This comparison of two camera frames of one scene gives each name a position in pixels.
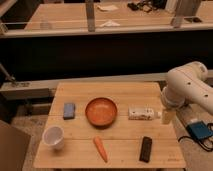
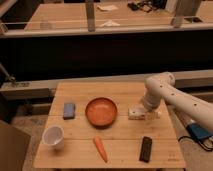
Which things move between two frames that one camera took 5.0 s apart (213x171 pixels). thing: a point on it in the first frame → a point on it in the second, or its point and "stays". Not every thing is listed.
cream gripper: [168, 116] → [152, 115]
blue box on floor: [199, 130] stays
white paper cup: [53, 136] stays
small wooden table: [108, 125] stays
